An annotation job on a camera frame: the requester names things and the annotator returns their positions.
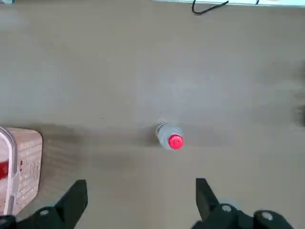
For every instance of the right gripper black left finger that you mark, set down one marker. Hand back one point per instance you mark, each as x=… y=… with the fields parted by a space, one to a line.
x=69 y=205

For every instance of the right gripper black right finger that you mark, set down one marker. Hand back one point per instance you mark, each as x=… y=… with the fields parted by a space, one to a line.
x=209 y=210

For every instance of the red cola bottle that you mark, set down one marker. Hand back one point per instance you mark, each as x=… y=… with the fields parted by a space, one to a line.
x=3 y=169

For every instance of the clear water bottle red cap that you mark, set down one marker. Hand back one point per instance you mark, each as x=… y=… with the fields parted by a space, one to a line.
x=176 y=142

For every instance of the pink plastic basket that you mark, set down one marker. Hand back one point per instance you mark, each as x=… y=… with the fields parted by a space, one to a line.
x=28 y=167

